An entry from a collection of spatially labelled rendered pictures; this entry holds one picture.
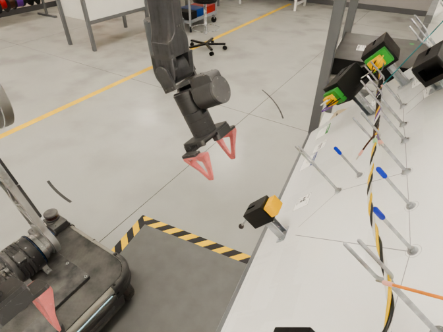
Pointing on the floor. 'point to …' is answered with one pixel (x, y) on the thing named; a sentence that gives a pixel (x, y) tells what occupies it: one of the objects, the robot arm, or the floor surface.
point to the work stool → (205, 28)
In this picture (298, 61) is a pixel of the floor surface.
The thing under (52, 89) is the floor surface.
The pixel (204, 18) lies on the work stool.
